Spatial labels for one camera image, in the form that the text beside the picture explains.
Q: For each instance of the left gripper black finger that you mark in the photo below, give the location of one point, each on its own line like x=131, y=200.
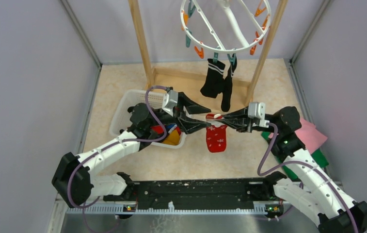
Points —
x=186, y=105
x=190, y=125

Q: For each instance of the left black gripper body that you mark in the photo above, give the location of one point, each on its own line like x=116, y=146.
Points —
x=179, y=114

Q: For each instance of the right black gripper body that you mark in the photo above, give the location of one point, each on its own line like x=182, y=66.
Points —
x=254, y=126

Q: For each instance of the black sock white stripes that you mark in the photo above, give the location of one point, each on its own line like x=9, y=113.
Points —
x=228, y=87

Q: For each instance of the red Santa snowflake sock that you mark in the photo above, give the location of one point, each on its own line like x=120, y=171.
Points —
x=215, y=134

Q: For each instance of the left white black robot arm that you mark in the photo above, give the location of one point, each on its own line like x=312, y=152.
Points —
x=76, y=177

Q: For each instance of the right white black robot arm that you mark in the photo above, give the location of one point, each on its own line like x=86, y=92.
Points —
x=315, y=195

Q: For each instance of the black sock blue squares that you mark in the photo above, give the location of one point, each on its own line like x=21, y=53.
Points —
x=171, y=127

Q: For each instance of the yellow sock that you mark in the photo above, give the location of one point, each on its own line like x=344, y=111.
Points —
x=172, y=139

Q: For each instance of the pink cloth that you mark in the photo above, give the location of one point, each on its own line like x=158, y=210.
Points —
x=310, y=135

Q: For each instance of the white plastic laundry basket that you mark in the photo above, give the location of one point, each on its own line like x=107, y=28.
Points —
x=120, y=120

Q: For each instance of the green cloth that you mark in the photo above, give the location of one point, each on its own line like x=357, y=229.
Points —
x=317, y=155

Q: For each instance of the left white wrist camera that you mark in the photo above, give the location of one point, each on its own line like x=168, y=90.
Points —
x=170, y=101

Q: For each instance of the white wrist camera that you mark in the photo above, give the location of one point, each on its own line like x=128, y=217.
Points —
x=170, y=101
x=256, y=109

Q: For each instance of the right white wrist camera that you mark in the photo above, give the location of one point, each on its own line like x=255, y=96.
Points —
x=256, y=109

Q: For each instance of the wooden hanger stand frame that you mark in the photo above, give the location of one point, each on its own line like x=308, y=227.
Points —
x=191, y=82

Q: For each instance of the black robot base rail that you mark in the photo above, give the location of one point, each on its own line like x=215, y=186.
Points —
x=210, y=196

